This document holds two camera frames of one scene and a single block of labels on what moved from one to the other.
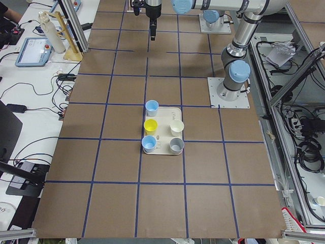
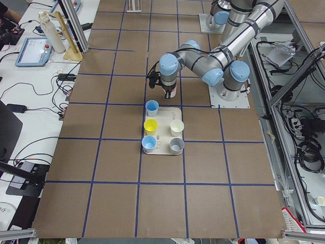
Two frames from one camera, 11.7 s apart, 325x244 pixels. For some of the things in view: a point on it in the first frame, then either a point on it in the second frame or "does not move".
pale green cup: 176,127 does not move
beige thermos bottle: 55,37 does not move
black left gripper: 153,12 → 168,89
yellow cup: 150,126 does not move
